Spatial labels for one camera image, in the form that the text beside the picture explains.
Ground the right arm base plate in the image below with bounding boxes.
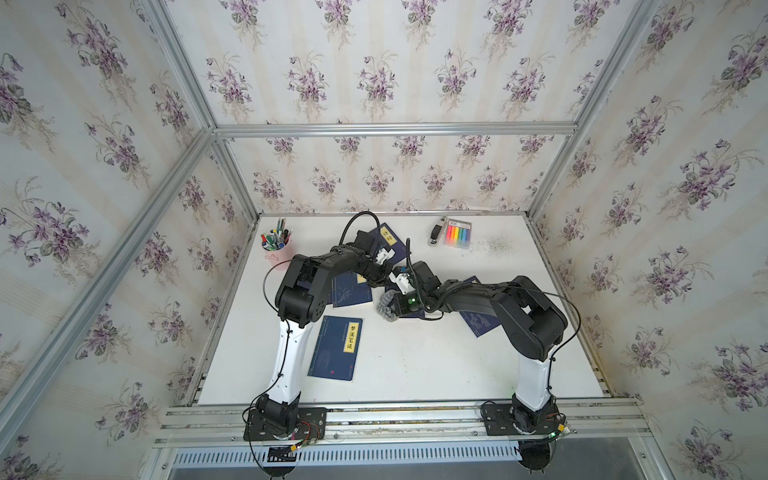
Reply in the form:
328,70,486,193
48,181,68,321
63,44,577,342
480,397,567,437

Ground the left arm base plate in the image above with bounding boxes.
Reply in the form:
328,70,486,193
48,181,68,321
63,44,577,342
243,407,328,442

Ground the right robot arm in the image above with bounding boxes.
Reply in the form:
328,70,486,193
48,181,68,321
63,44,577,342
384,276,568,431

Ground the grey black stapler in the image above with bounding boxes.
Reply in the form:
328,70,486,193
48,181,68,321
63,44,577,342
428,216,447,247

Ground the grey striped cleaning cloth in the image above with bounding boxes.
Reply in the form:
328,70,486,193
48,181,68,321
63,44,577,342
376,289,402,322

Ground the clear box of highlighters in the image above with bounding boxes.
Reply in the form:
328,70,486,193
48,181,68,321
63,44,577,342
443,219,472,249

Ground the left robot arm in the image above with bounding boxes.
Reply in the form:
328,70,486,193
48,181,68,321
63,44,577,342
253,243,394,423

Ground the pink pen cup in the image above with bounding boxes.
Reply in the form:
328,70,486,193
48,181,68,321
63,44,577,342
260,218,294,270

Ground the aluminium rail frame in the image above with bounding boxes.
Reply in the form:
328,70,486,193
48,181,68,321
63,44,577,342
143,398,660,479

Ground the blue book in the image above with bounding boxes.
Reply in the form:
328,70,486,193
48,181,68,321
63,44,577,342
331,272,373,308
308,316,363,382
459,311,500,338
370,223,406,264
398,309,426,319

